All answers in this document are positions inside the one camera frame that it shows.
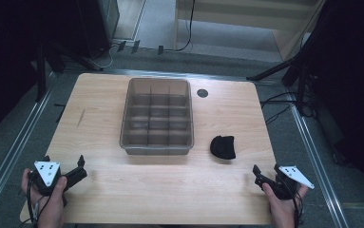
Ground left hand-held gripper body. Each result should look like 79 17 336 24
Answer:
30 161 88 198

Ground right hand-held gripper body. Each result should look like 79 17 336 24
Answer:
254 164 316 201

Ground black sock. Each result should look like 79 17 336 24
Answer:
209 135 237 161

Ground clear divided plastic storage box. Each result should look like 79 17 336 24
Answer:
119 77 195 156

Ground person's right hand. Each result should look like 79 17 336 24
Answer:
261 182 309 228

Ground person's left hand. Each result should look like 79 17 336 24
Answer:
21 168 68 228

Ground black metal stand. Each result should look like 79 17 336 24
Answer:
35 39 48 103

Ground dark curtain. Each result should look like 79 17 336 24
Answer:
0 0 79 145
306 0 364 207

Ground black tripod stand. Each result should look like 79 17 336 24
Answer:
245 28 316 117

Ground black cabinet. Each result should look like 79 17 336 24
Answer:
74 0 121 60

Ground light wooden furniture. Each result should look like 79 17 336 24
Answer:
173 0 327 62

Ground silver metal floor rail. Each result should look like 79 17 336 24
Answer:
109 68 257 84
0 71 56 210
287 93 350 228

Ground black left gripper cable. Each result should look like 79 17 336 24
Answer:
26 176 52 228

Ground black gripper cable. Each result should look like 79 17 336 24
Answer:
291 189 305 228
26 176 52 228

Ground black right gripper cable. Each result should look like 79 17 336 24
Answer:
291 189 305 228

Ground black floor cables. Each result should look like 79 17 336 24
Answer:
259 90 299 125

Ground white floor cable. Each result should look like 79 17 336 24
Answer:
86 44 121 71

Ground black hanging cable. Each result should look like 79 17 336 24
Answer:
163 0 197 53

